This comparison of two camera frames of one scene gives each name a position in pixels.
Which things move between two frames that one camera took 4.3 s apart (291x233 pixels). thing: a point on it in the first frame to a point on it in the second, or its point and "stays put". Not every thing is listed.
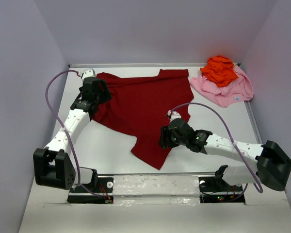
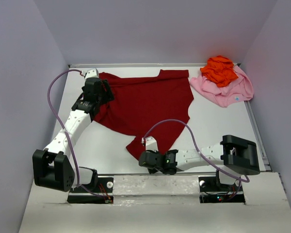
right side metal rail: (255, 129) stays put
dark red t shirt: (142, 107) stays put
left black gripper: (102, 91) stays put
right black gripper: (165, 138) to (142, 160)
